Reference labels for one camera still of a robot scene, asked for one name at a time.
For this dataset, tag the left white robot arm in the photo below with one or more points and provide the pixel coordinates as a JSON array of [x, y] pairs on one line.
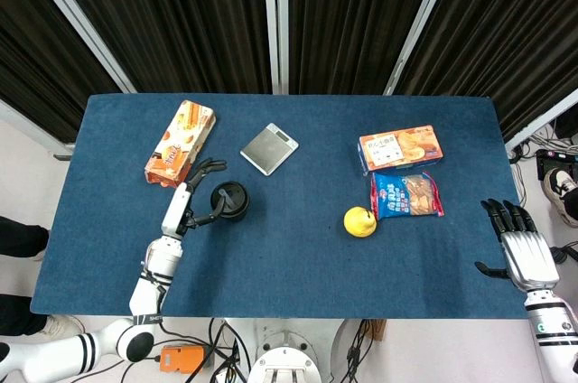
[[135, 301]]

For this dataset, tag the black lidded coffee cup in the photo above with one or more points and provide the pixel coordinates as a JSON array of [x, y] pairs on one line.
[[232, 201]]

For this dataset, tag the blue cracker snack bag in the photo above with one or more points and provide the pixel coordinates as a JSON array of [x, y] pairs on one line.
[[406, 195]]

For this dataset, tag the black curtain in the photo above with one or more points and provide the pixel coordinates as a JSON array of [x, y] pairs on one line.
[[180, 17]]

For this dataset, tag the orange and blue cookie box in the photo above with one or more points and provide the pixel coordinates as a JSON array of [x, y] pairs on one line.
[[399, 149]]

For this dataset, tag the white sneaker with black trim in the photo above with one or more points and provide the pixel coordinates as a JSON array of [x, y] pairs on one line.
[[560, 189]]

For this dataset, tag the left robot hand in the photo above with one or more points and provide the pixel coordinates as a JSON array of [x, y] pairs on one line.
[[189, 200]]

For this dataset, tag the blue felt table cloth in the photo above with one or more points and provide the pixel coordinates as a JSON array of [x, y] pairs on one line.
[[316, 256]]

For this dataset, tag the tall orange biscuit box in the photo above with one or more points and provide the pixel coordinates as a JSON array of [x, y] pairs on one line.
[[180, 150]]

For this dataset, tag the orange power box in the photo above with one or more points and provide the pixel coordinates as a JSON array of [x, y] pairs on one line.
[[182, 359]]

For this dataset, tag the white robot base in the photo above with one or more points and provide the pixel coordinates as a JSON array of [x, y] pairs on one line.
[[289, 356]]

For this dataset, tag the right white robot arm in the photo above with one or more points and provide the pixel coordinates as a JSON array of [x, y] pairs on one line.
[[553, 333]]

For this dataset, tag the silver digital kitchen scale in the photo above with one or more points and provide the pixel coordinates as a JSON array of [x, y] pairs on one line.
[[269, 148]]

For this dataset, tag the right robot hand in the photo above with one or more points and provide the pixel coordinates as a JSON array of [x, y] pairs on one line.
[[526, 247]]

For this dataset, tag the yellow lemon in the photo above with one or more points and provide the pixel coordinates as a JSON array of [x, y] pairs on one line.
[[360, 221]]

